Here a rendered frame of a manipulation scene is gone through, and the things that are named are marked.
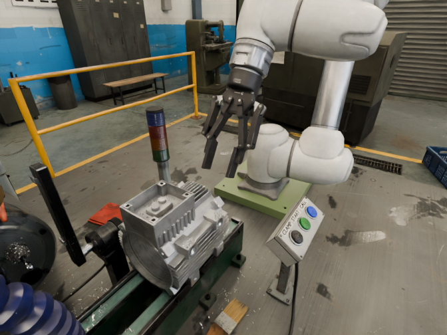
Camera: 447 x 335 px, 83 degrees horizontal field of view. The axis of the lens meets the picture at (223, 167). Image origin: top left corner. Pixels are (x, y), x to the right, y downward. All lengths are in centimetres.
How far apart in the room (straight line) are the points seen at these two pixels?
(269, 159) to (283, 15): 54
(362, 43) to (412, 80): 636
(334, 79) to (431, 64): 594
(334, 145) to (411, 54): 597
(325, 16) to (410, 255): 80
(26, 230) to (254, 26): 64
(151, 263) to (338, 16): 67
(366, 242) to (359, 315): 29
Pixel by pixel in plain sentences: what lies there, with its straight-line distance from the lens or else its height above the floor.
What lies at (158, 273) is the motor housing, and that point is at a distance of 68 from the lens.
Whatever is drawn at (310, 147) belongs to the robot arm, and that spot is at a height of 107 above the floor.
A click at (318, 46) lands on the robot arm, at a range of 58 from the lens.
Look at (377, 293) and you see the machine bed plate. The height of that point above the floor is 80.
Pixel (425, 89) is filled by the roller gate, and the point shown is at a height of 19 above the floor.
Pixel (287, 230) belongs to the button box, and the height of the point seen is 108.
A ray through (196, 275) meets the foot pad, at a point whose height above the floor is 98.
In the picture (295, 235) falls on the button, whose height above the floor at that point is 107.
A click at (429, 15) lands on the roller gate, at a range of 685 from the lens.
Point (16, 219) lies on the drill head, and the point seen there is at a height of 112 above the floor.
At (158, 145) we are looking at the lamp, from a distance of 90.
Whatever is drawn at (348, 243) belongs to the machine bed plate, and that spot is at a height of 80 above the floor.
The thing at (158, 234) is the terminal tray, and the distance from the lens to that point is 52.
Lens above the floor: 147
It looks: 31 degrees down
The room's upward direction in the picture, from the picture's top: straight up
